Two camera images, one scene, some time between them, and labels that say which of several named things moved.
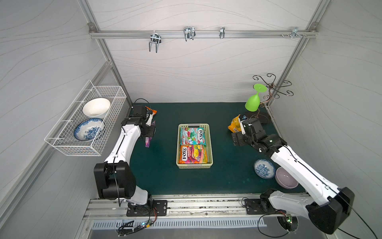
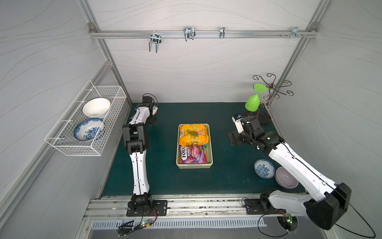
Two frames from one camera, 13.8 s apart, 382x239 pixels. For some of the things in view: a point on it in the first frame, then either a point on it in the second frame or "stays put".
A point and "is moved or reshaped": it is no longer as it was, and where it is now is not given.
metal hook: (295, 31) stays put
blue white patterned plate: (89, 129) stays put
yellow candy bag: (235, 126) is moved or reshaped
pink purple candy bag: (148, 139) is moved or reshaped
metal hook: (222, 32) stays put
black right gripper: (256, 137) stays put
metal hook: (189, 32) stays put
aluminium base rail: (184, 206) stays put
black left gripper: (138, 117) to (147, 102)
